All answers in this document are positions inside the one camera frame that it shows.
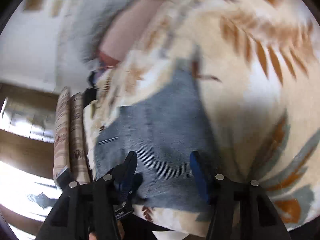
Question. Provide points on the black cloth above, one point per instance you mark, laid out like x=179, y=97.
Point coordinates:
x=88, y=96

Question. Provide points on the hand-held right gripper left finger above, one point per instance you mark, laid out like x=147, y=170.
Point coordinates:
x=100, y=205

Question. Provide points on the grey quilt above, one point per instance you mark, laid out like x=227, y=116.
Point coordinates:
x=87, y=25

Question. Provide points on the striped rolled mattress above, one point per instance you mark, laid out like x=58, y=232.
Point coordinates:
x=62, y=130
x=78, y=135

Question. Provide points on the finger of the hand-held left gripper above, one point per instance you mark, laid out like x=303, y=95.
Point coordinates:
x=136, y=181

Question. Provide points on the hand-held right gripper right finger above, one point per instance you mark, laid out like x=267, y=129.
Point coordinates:
x=200, y=177

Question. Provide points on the person's left hand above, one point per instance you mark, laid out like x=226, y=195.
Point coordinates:
x=92, y=236

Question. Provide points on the cream floral bedsheet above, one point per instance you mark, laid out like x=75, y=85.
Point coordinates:
x=88, y=130

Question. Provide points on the wooden glass door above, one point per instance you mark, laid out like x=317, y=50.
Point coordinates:
x=25, y=150

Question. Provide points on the cream leaf print blanket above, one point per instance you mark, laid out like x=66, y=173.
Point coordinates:
x=237, y=92

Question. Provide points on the blue denim pants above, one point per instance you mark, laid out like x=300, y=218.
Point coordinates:
x=170, y=130

